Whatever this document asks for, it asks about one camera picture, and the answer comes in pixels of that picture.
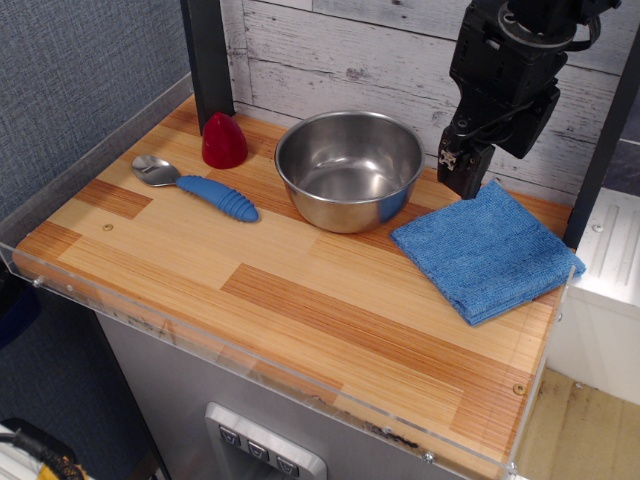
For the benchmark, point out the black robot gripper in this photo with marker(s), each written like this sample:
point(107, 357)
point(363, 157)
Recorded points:
point(506, 74)

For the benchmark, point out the blue microfiber cloth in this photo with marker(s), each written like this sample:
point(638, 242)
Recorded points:
point(487, 255)

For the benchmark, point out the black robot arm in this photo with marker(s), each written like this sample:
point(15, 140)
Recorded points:
point(580, 18)

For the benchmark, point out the stainless steel bowl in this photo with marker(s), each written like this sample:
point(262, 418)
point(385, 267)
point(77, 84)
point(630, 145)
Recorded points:
point(349, 171)

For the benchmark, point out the white side cabinet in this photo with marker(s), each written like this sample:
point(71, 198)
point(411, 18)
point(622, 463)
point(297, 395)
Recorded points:
point(596, 341)

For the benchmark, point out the red cone-shaped toy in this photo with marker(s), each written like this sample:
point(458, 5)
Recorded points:
point(224, 145)

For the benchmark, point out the silver dispenser panel with buttons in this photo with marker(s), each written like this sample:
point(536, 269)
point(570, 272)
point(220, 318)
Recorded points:
point(248, 450)

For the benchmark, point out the clear acrylic table guard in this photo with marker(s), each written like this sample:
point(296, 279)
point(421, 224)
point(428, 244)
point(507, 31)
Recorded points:
point(334, 343)

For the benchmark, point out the black and yellow object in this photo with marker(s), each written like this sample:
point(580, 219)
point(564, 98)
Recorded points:
point(27, 452)

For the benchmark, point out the dark right frame post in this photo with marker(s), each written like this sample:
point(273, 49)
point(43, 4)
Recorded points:
point(605, 148)

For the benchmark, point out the dark grey vertical post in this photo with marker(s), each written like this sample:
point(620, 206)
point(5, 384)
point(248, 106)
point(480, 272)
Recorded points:
point(206, 46)

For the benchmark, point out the spoon with blue handle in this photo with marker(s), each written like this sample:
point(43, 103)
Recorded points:
point(157, 172)

